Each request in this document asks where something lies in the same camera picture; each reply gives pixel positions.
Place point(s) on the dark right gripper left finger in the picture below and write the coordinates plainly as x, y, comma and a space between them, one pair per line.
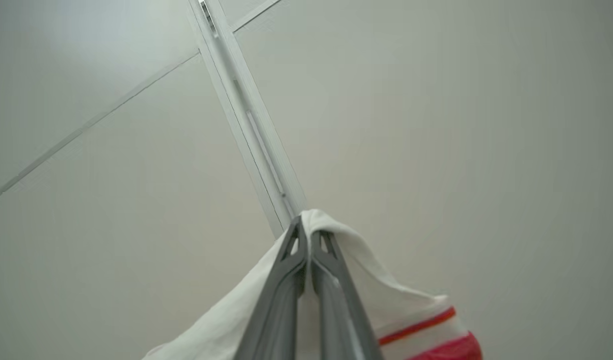
274, 310

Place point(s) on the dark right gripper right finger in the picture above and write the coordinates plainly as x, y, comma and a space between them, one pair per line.
339, 310

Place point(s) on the red basketball jersey white trim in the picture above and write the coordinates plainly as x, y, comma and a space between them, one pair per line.
221, 330

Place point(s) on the grey partition post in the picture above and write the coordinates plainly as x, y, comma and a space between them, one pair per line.
246, 115

